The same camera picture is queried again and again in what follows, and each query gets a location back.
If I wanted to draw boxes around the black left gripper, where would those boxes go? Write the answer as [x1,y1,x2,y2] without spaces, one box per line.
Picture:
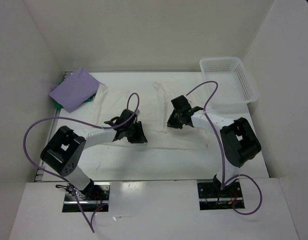
[125,120,147,144]

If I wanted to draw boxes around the white t-shirt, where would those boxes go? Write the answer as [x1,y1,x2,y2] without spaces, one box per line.
[89,80,209,150]

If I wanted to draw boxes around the purple t-shirt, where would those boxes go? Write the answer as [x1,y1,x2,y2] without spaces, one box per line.
[49,67,103,112]

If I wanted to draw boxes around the green t-shirt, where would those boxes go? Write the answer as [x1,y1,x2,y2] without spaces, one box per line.
[53,77,95,110]

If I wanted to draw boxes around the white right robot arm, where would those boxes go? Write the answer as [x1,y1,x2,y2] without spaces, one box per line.
[167,110,261,197]

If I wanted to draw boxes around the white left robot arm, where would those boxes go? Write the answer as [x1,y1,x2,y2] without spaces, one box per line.
[40,121,147,200]

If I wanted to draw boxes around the white plastic basket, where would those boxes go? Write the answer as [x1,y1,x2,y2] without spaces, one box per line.
[199,56,258,110]

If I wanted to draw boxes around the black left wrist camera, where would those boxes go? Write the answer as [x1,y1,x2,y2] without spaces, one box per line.
[104,109,140,131]

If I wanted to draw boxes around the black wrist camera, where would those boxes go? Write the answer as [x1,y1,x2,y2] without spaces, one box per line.
[171,95,203,116]
[104,109,140,131]

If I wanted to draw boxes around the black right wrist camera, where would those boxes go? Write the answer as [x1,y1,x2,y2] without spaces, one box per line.
[171,95,203,116]

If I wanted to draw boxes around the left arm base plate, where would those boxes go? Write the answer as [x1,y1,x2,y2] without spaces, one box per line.
[55,182,111,213]

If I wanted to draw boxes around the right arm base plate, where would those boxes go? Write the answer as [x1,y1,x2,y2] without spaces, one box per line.
[197,179,245,211]

